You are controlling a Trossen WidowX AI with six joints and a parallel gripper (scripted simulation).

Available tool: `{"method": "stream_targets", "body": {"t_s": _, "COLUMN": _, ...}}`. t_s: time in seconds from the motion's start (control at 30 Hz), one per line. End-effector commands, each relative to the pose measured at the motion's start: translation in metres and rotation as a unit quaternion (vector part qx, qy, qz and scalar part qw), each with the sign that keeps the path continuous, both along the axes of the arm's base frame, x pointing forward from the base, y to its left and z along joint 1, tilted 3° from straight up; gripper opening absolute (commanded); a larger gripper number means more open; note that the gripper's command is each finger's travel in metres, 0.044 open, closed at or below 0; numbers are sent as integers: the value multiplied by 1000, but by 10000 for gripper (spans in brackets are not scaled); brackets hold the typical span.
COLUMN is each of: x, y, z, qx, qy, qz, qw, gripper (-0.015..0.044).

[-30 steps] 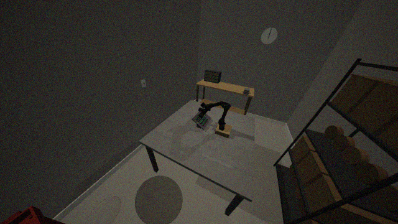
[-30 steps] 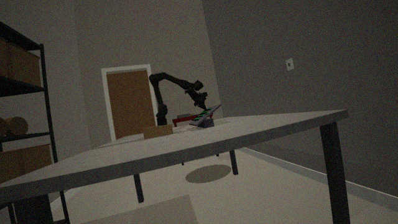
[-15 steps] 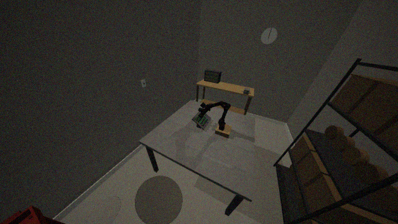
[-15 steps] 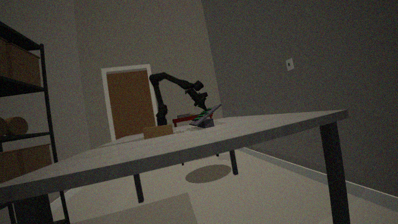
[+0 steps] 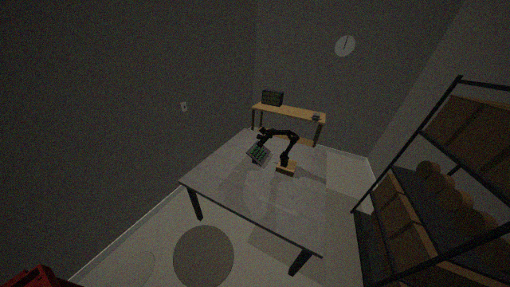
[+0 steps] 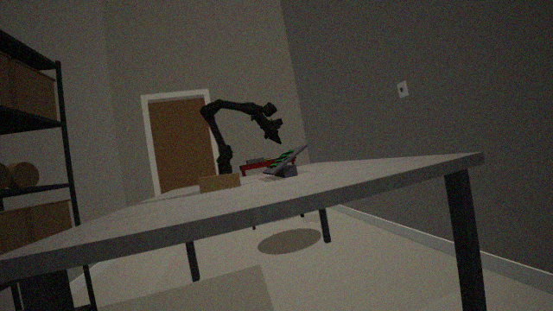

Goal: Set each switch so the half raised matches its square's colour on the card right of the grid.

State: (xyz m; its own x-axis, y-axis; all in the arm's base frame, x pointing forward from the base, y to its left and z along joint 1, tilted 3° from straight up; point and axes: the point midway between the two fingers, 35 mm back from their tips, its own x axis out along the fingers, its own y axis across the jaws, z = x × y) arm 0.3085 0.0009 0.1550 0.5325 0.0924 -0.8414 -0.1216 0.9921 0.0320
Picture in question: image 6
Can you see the grey switch panel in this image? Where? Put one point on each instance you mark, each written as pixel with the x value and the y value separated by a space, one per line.
pixel 280 169

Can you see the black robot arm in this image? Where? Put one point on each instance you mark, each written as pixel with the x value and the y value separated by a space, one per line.
pixel 225 153

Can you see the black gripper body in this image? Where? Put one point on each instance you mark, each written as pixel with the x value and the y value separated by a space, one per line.
pixel 268 128

